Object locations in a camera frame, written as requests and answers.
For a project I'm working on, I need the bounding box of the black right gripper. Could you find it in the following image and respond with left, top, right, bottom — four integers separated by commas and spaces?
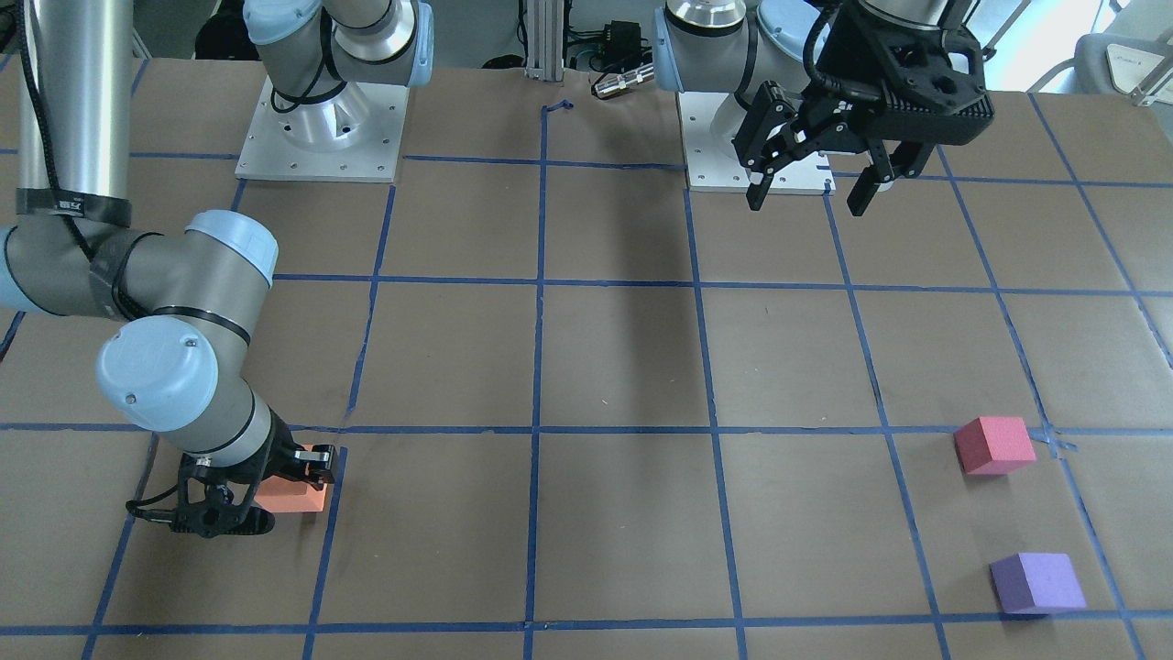
179, 417, 338, 501

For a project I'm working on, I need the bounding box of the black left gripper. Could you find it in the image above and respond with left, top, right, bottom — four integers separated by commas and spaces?
730, 1, 994, 216

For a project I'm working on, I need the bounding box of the orange foam block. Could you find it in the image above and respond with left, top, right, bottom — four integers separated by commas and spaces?
253, 450, 328, 513

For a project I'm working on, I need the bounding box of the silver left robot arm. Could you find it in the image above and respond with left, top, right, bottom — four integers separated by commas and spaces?
653, 1, 994, 216

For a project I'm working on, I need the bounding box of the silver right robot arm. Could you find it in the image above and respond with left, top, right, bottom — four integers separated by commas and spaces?
4, 1, 335, 506

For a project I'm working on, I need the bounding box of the brown paper table cover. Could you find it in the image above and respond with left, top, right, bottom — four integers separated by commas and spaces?
4, 59, 1169, 659

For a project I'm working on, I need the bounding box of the pink foam block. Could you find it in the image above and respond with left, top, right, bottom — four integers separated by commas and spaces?
952, 416, 1037, 476

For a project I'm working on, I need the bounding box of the purple foam block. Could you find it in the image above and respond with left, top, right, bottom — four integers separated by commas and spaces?
989, 552, 1089, 615

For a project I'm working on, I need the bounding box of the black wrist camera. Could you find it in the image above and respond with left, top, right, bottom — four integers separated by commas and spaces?
126, 477, 274, 538

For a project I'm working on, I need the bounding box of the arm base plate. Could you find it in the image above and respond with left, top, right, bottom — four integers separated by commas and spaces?
235, 81, 411, 183
676, 91, 838, 195

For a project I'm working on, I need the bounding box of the aluminium frame post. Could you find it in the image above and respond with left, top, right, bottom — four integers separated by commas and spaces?
520, 0, 569, 83

